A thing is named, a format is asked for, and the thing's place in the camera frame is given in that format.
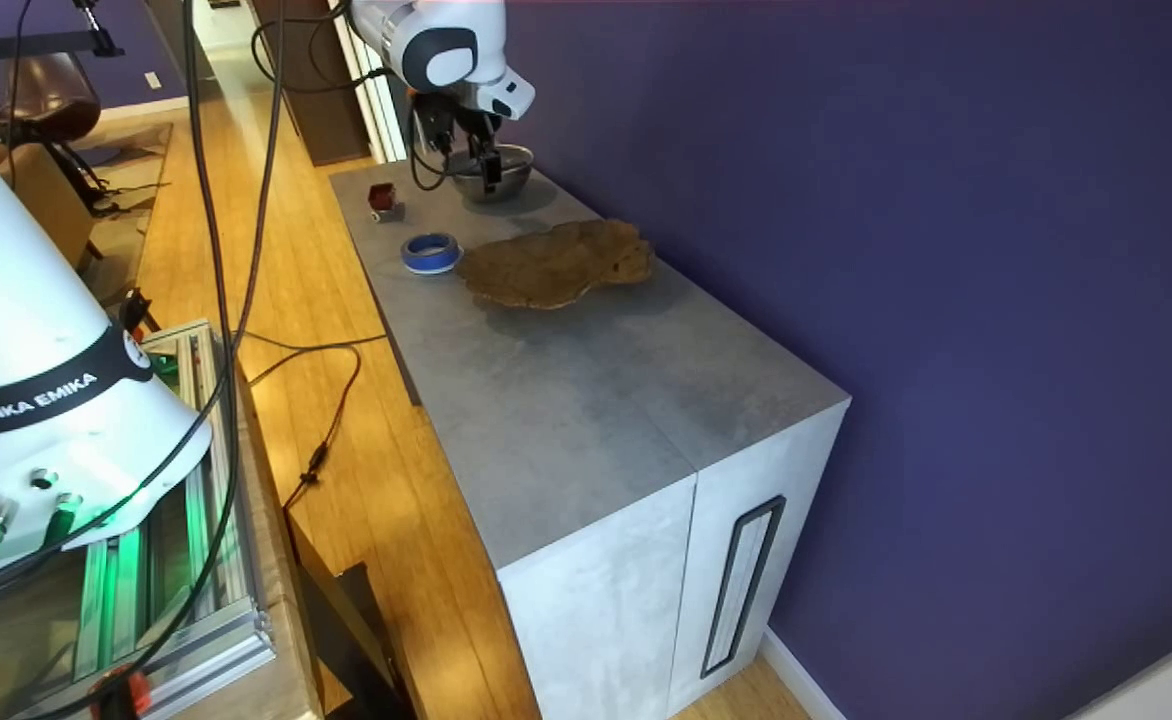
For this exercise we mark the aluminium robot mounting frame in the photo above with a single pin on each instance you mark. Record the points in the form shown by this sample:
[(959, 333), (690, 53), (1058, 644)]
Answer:
[(144, 585)]

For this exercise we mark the metallic dishpan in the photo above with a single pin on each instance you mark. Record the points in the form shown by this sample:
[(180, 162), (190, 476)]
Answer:
[(515, 178)]

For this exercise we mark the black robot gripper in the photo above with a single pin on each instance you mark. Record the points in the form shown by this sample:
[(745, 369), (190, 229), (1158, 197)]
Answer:
[(452, 121)]

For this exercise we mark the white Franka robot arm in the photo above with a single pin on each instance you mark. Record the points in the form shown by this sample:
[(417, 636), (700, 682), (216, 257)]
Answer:
[(26, 333)]

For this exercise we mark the wooden tray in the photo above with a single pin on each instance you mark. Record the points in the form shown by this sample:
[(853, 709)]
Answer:
[(556, 265)]

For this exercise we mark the red toy wagon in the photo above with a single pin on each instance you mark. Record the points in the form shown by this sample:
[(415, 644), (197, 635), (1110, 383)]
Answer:
[(384, 200)]

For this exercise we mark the blue and white saucer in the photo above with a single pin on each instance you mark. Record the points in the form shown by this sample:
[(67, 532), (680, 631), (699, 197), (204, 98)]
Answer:
[(431, 254)]

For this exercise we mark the dark brown chair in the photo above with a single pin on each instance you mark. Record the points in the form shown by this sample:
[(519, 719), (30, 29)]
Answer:
[(45, 103)]

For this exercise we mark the grey concrete-look cabinet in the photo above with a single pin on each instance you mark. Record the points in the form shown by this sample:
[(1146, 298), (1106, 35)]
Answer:
[(585, 403)]

